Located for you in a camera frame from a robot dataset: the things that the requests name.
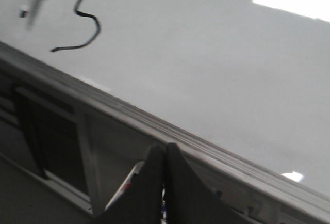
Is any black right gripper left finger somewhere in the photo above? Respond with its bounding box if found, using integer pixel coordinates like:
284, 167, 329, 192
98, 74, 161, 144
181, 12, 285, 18
95, 146, 164, 223

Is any grey cabinet under whiteboard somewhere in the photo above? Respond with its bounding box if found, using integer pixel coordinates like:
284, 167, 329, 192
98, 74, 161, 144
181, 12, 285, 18
1, 62, 162, 223

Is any white whiteboard with metal frame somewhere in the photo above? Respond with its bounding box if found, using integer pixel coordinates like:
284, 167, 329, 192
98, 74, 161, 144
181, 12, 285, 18
1, 0, 329, 223

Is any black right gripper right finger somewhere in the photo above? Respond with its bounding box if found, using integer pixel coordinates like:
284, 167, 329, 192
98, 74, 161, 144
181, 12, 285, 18
164, 143, 250, 224

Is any red capped marker in tray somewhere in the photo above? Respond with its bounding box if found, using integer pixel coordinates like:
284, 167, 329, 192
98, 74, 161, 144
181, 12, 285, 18
104, 161, 145, 211

